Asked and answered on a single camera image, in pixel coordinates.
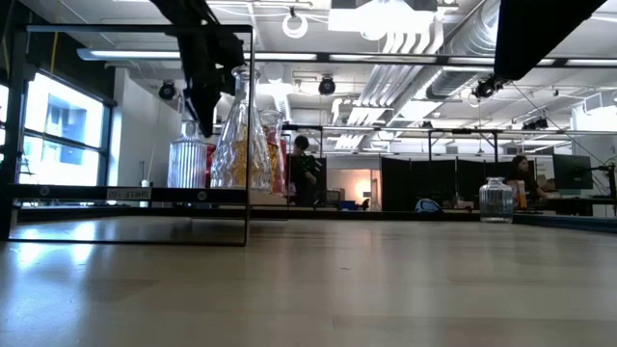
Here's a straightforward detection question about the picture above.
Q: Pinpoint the person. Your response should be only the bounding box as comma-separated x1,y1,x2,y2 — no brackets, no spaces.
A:
288,135,322,207
504,154,551,201

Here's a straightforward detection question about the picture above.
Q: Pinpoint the blue white object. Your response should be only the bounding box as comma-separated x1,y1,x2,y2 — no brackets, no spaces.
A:
414,197,443,214

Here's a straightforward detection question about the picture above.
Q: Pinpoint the tall clear ribbed bottle vase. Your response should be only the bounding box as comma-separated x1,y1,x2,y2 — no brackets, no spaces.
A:
167,120,208,189

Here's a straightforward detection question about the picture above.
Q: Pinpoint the short clear ribbed jar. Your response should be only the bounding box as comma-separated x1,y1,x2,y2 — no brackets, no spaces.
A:
478,175,514,225

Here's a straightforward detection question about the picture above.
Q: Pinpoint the wooden shelf black frame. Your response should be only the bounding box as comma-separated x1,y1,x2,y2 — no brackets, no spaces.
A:
0,23,255,248

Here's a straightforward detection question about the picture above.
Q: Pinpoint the black partition panel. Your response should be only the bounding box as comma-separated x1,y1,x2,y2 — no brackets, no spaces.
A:
379,156,537,212

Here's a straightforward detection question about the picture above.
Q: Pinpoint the black ceiling track fixture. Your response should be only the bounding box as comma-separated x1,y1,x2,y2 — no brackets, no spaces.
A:
470,74,507,101

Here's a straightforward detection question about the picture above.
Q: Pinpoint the black overhead light beam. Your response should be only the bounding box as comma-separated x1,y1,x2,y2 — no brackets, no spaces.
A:
76,46,617,68

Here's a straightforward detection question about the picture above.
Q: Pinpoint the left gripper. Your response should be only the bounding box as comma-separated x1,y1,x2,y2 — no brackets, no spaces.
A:
176,26,247,139

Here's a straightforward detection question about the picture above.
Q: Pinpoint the white ceiling ring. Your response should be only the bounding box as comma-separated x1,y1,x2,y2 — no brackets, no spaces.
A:
281,13,309,40

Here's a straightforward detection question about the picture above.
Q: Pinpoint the black ceiling spotlight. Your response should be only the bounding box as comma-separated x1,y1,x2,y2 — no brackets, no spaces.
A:
317,74,337,96
157,79,177,101

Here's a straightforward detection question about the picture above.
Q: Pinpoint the large window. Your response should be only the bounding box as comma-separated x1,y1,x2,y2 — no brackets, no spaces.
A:
18,71,117,187

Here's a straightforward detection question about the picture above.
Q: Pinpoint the black computer monitor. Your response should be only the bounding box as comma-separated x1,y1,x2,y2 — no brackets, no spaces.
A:
552,153,595,191

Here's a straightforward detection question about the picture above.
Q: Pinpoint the clear diamond-cut glass vase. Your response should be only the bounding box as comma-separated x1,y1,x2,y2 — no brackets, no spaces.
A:
210,65,274,192

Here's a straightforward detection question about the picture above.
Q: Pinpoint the silver ceiling duct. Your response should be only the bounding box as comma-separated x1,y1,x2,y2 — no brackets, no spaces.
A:
423,0,502,102

